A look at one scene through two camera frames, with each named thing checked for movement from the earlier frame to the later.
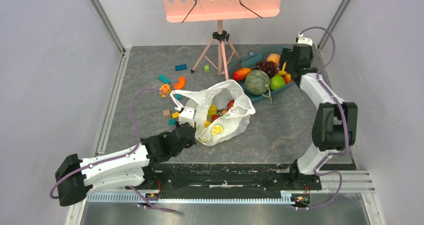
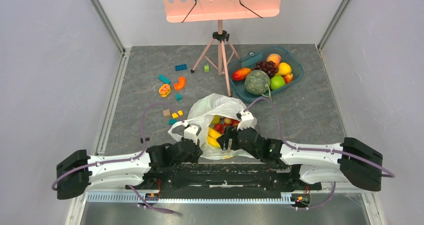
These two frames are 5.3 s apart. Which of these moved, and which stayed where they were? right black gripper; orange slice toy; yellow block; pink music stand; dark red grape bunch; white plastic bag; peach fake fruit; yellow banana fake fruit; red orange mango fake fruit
Moved: right black gripper; white plastic bag; yellow banana fake fruit
Stayed: peach fake fruit; pink music stand; orange slice toy; dark red grape bunch; yellow block; red orange mango fake fruit
